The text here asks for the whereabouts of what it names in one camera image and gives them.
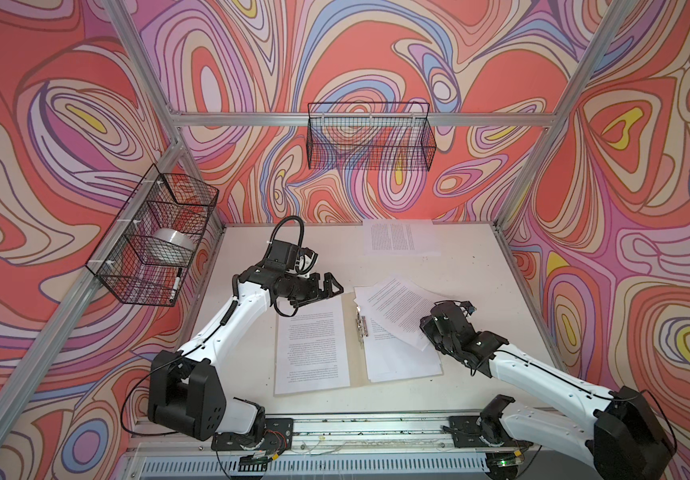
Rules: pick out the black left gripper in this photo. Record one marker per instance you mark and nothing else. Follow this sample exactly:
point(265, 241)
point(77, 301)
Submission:
point(315, 294)

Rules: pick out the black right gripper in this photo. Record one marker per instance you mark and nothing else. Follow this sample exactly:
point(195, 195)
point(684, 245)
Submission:
point(427, 326)

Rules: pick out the printed paper sheet front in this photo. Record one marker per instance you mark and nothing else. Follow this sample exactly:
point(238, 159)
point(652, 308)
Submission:
point(397, 305)

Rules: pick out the printed paper sheet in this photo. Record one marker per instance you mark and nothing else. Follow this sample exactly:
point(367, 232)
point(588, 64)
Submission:
point(397, 305)
point(400, 238)
point(311, 350)
point(388, 358)

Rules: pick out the printed paper sheet back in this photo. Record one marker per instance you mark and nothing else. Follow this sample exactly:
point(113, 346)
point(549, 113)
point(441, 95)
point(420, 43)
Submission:
point(400, 238)

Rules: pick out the metal folder fastener clip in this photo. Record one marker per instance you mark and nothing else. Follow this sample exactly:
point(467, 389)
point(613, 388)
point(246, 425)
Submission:
point(362, 326)

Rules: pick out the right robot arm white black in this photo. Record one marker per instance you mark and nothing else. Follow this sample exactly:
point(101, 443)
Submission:
point(619, 433)

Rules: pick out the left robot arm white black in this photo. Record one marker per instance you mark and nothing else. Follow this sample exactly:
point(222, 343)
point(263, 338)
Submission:
point(186, 394)

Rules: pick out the silver tape roll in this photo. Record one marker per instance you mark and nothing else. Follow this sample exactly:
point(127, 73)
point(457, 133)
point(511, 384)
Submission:
point(171, 247)

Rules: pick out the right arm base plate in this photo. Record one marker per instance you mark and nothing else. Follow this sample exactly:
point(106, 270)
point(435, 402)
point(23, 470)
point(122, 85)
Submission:
point(473, 432)

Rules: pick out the aluminium front rail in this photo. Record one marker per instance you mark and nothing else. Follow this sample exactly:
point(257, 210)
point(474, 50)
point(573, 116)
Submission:
point(394, 445)

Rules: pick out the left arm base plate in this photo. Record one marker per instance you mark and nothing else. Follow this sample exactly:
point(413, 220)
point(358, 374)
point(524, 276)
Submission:
point(269, 435)

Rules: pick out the black wire basket back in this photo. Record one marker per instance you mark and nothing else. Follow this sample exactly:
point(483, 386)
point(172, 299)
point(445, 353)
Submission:
point(373, 136)

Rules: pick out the black wire basket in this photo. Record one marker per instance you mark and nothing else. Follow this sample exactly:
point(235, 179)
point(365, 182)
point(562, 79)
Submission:
point(161, 227)
point(373, 136)

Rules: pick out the black wire basket left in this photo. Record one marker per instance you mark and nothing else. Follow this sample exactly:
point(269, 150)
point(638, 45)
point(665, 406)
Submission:
point(161, 227)

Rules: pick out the aluminium frame post right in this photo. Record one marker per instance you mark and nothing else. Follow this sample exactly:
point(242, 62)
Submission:
point(600, 43)

